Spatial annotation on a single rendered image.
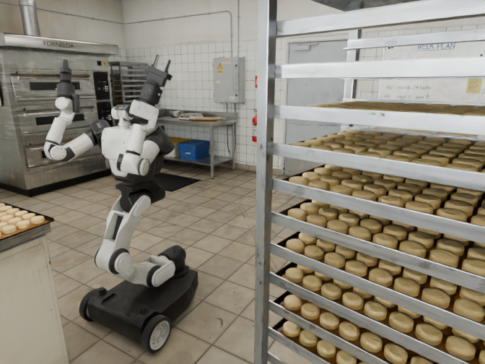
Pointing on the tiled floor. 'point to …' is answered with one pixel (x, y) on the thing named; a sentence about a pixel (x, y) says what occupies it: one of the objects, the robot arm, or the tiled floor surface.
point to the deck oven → (50, 110)
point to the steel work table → (201, 126)
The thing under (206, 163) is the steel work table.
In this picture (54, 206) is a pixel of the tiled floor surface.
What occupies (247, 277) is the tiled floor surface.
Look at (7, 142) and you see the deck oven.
